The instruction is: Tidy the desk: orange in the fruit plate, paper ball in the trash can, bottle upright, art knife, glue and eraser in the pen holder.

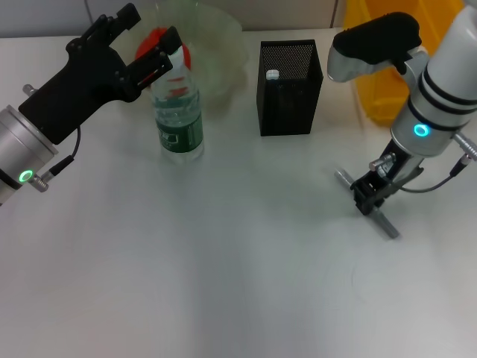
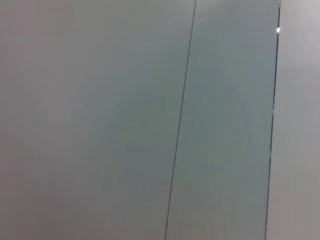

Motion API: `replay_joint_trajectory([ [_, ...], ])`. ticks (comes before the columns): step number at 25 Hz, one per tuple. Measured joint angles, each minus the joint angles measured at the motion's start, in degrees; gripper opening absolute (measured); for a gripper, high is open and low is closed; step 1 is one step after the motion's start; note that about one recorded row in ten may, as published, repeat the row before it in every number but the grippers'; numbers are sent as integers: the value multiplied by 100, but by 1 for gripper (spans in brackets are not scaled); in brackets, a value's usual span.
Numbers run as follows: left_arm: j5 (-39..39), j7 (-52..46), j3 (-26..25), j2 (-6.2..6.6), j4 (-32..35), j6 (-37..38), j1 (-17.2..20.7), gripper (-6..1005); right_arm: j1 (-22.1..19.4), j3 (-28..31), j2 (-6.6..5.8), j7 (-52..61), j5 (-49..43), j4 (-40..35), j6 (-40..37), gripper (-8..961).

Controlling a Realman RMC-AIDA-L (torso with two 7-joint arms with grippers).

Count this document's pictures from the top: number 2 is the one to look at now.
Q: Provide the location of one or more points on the small white panel seam clip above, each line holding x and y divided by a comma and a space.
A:
278, 30

